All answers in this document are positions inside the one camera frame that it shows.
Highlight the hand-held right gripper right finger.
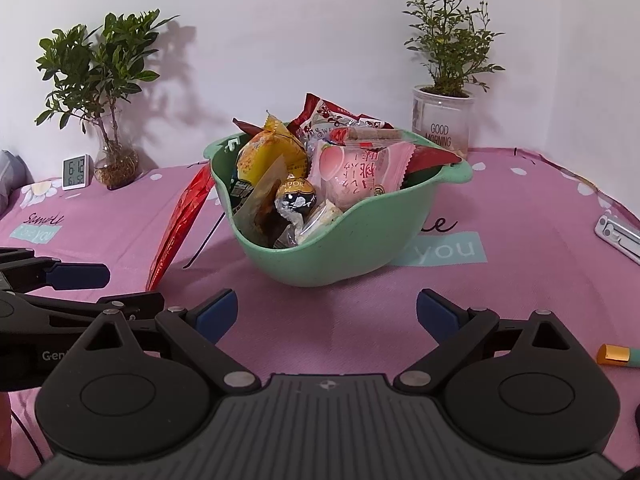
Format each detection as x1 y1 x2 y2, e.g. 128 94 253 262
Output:
394 287 573 392

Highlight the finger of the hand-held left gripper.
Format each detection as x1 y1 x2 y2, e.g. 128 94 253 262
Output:
0 287 166 322
0 247 111 292

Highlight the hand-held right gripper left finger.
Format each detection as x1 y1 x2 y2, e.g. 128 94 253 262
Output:
82 287 262 392

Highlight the large red foil snack bag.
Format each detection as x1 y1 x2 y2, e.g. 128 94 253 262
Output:
146 162 215 292

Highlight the brown snack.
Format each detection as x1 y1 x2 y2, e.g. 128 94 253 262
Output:
234 157 291 248

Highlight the green plastic bowl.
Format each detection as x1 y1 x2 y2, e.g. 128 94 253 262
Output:
204 129 473 288

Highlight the white nougat clear packet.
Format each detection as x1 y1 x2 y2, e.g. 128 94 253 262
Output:
287 199 346 247

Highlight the foil ball candy clear wrapper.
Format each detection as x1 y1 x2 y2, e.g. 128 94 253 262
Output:
274 172 318 233

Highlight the red packet with gold lettering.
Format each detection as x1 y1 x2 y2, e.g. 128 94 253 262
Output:
400 140 463 188

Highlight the pink peach snack packet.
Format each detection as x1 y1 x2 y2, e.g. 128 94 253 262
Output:
306 139 417 211

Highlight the yellow snack packet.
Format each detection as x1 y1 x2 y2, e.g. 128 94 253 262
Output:
235 112 308 186

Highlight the clear biscuit bar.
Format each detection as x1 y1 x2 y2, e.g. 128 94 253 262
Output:
327 126 406 148

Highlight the red packet with white picture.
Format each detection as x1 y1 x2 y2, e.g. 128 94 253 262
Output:
286 92 396 143

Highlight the white digital clock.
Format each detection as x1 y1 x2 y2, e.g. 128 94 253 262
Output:
62 154 95 191

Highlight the pink printed tablecloth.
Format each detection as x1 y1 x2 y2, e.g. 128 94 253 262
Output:
0 147 640 480

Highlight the blue-grey checked cloth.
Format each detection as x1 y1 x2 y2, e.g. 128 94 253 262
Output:
0 150 28 218

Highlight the teal pen with gold cap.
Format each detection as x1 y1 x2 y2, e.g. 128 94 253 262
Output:
596 343 640 368

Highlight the leafy plant in glass vase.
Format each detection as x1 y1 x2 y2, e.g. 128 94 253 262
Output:
34 9 181 191

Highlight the thin plant in white pot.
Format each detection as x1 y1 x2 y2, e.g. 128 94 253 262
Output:
402 0 506 158

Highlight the black cable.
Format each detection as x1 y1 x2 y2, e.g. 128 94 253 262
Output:
9 400 43 463

